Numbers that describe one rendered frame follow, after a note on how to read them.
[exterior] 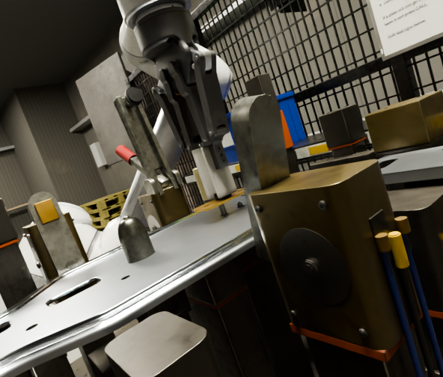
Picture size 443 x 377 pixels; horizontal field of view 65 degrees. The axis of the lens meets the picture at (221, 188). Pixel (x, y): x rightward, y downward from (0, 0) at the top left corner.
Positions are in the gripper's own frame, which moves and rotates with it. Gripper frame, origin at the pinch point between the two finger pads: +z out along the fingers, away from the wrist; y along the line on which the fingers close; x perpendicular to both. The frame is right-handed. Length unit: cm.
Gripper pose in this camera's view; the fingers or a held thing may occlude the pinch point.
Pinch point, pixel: (214, 170)
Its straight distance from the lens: 46.0
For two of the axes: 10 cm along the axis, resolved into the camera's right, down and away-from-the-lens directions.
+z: 3.3, 9.4, 1.2
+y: -5.7, 0.9, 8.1
